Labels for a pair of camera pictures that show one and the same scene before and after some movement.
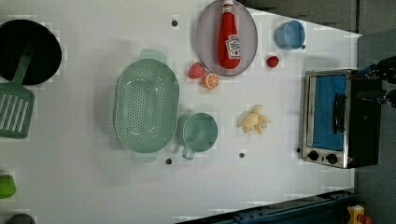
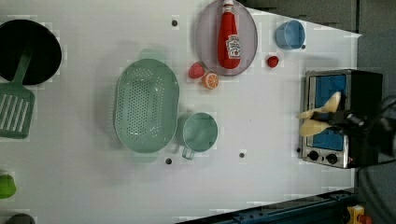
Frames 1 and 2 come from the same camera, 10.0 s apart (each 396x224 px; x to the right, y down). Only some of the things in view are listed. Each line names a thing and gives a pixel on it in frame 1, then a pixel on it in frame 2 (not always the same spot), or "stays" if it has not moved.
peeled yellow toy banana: x=256 y=120 to x=308 y=126
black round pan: x=15 y=35 stays
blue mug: x=289 y=35 stays
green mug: x=200 y=131 stays
